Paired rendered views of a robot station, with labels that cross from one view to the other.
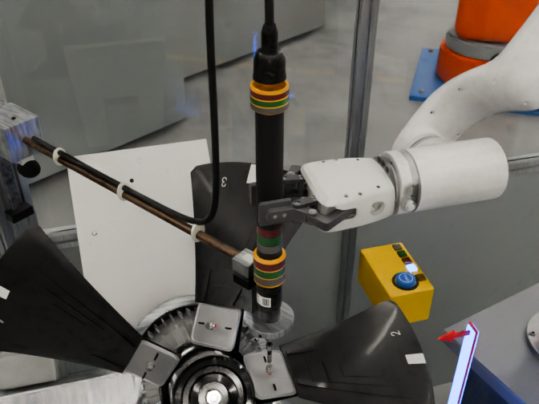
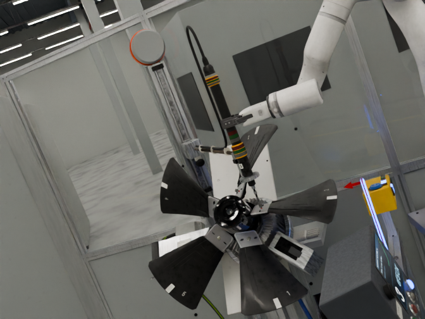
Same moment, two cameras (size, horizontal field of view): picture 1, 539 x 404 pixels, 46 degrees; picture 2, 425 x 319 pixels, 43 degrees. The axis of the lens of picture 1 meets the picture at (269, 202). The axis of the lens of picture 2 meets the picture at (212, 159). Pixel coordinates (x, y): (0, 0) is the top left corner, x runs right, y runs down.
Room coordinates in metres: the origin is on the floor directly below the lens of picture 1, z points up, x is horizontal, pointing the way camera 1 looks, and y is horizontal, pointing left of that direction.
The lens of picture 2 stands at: (-0.85, -0.96, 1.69)
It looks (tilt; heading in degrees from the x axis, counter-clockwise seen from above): 9 degrees down; 36
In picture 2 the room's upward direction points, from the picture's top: 21 degrees counter-clockwise
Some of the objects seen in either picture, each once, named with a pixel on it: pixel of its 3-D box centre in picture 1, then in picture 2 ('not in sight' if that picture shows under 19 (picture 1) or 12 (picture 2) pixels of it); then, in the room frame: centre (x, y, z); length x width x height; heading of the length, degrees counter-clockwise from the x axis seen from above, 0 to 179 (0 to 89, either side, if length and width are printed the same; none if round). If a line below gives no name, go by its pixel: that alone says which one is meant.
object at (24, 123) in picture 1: (10, 131); (192, 148); (1.05, 0.48, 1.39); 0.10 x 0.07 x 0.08; 50
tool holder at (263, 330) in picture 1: (263, 292); (243, 165); (0.66, 0.01, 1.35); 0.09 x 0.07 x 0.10; 50
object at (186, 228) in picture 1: (122, 192); (214, 150); (0.85, 0.24, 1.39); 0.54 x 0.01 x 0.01; 50
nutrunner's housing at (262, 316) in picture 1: (269, 204); (228, 122); (0.65, 0.00, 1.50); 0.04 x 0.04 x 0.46
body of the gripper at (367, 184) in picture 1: (350, 189); (258, 111); (0.68, -0.10, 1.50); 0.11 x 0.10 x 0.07; 106
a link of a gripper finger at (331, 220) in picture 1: (333, 209); (246, 117); (0.64, -0.08, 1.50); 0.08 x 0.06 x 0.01; 165
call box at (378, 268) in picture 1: (393, 285); (379, 196); (1.03, -0.27, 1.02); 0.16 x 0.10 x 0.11; 15
